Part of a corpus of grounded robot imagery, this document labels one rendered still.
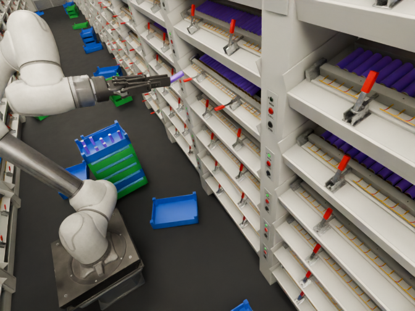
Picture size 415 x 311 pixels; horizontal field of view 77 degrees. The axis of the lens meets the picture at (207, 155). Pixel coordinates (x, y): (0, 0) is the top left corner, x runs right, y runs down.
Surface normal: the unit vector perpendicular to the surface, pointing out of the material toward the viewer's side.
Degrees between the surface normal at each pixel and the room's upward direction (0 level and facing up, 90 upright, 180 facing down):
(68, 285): 1
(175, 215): 0
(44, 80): 44
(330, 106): 18
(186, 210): 0
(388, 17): 108
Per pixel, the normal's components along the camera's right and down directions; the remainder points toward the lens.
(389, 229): -0.40, -0.57
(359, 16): -0.79, 0.61
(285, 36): -0.88, 0.40
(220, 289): -0.13, -0.73
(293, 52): 0.46, 0.56
